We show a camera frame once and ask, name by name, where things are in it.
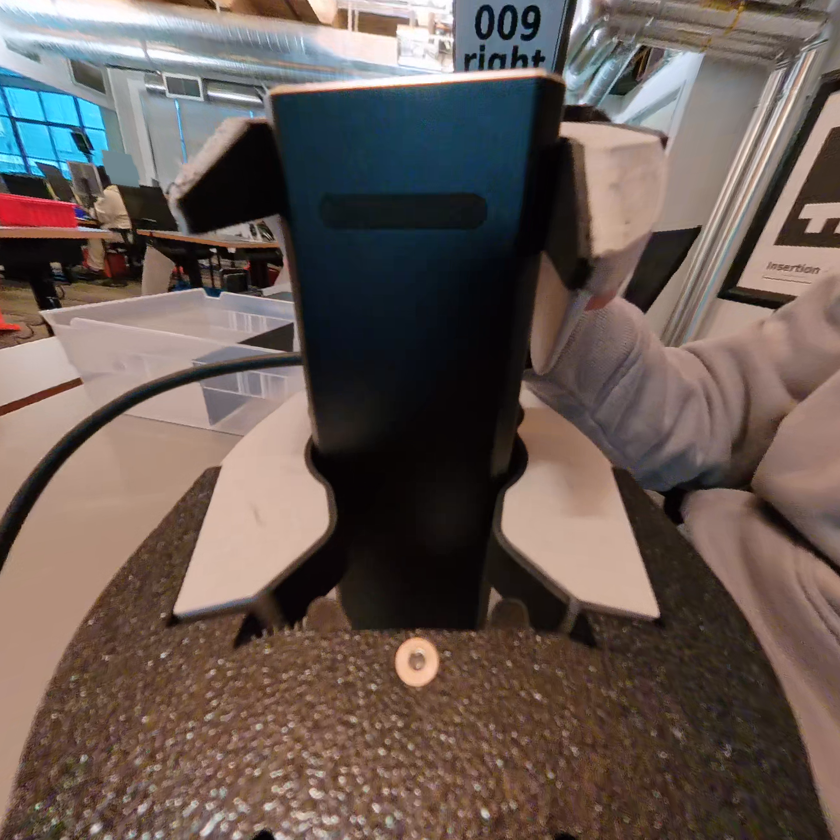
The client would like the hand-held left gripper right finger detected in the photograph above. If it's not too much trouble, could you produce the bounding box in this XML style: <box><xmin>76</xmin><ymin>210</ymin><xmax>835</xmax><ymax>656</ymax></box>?
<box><xmin>499</xmin><ymin>407</ymin><xmax>660</xmax><ymax>632</ymax></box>

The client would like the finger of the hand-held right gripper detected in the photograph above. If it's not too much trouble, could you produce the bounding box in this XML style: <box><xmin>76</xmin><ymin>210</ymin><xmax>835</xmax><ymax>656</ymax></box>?
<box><xmin>528</xmin><ymin>121</ymin><xmax>667</xmax><ymax>376</ymax></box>
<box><xmin>167</xmin><ymin>117</ymin><xmax>286</xmax><ymax>235</ymax></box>

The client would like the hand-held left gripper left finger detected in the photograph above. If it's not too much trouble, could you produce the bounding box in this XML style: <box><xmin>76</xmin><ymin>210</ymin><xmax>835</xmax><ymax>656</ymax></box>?
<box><xmin>171</xmin><ymin>402</ymin><xmax>342</xmax><ymax>624</ymax></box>

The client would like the black angled USB cable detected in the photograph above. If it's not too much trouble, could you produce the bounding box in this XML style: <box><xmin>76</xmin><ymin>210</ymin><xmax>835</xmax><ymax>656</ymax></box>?
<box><xmin>0</xmin><ymin>353</ymin><xmax>304</xmax><ymax>572</ymax></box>

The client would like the clear plastic bin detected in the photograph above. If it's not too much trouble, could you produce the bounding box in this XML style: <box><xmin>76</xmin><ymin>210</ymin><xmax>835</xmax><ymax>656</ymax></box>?
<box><xmin>41</xmin><ymin>289</ymin><xmax>306</xmax><ymax>437</ymax></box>

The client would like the black USB hub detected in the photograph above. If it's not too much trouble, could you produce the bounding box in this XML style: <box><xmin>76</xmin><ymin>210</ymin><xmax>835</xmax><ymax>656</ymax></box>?
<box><xmin>268</xmin><ymin>69</ymin><xmax>567</xmax><ymax>632</ymax></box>

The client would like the person's right forearm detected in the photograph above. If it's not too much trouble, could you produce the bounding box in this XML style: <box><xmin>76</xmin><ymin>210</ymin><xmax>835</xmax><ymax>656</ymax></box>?
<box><xmin>525</xmin><ymin>276</ymin><xmax>840</xmax><ymax>494</ymax></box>

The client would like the light grey desk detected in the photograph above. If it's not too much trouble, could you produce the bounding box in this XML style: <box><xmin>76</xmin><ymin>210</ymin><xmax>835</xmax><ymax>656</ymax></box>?
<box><xmin>0</xmin><ymin>377</ymin><xmax>309</xmax><ymax>729</ymax></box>

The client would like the wooden background table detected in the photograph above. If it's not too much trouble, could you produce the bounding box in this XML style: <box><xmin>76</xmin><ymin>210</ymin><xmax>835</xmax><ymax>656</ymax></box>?
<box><xmin>134</xmin><ymin>228</ymin><xmax>284</xmax><ymax>290</ymax></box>
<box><xmin>0</xmin><ymin>225</ymin><xmax>118</xmax><ymax>309</ymax></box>

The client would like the shiny metal pipe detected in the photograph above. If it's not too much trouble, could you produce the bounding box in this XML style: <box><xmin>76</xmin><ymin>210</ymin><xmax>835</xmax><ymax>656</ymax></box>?
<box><xmin>659</xmin><ymin>36</ymin><xmax>829</xmax><ymax>347</ymax></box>

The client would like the framed black white poster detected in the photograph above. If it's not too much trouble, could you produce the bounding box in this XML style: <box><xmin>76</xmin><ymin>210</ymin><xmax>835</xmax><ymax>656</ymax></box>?
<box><xmin>718</xmin><ymin>69</ymin><xmax>840</xmax><ymax>309</ymax></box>

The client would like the red plastic bin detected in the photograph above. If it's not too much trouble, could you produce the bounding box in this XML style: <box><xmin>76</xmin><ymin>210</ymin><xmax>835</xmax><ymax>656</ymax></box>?
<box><xmin>0</xmin><ymin>193</ymin><xmax>78</xmax><ymax>229</ymax></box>

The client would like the person's grey hoodie torso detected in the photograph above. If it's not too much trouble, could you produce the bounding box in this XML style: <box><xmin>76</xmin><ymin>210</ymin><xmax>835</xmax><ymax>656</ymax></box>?
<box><xmin>663</xmin><ymin>390</ymin><xmax>840</xmax><ymax>834</ymax></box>

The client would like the silver ceiling duct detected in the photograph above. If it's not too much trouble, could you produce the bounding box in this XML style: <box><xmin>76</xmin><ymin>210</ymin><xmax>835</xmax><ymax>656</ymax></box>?
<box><xmin>0</xmin><ymin>10</ymin><xmax>454</xmax><ymax>76</ymax></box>

